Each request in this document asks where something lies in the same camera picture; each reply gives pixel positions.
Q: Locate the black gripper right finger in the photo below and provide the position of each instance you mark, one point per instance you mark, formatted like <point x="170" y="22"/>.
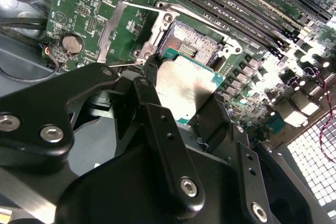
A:
<point x="248" y="182"/>

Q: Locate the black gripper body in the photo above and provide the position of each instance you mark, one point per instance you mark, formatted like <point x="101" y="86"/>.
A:
<point x="118" y="187"/>

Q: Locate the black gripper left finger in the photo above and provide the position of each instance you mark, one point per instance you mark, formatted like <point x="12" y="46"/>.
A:
<point x="178" y="161"/>

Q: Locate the silver topped CPU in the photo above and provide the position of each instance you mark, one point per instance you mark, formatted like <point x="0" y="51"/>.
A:
<point x="181" y="82"/>

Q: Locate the metal socket cover frame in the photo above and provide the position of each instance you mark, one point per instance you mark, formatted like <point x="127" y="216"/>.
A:
<point x="105" y="48"/>

